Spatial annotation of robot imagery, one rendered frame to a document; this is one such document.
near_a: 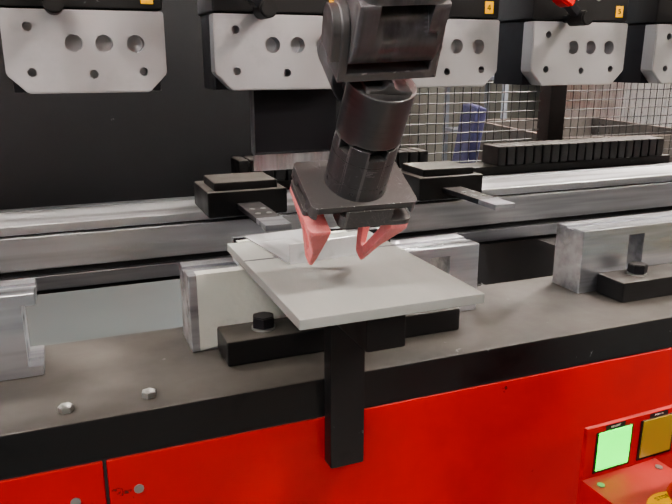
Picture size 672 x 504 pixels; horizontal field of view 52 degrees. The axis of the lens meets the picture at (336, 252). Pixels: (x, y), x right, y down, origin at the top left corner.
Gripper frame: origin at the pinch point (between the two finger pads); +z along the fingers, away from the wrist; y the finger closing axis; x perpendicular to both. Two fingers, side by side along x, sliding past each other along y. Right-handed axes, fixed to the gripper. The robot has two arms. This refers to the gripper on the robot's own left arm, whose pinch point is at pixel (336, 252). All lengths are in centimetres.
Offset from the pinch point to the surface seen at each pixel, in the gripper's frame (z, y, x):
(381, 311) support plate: -3.5, 0.1, 10.7
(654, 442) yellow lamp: 12.4, -32.8, 21.6
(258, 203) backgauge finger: 18.8, -1.3, -28.4
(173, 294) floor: 237, -23, -199
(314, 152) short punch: 2.0, -3.8, -18.5
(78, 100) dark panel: 24, 21, -64
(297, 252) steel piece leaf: 3.0, 2.6, -3.3
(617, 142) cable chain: 26, -87, -48
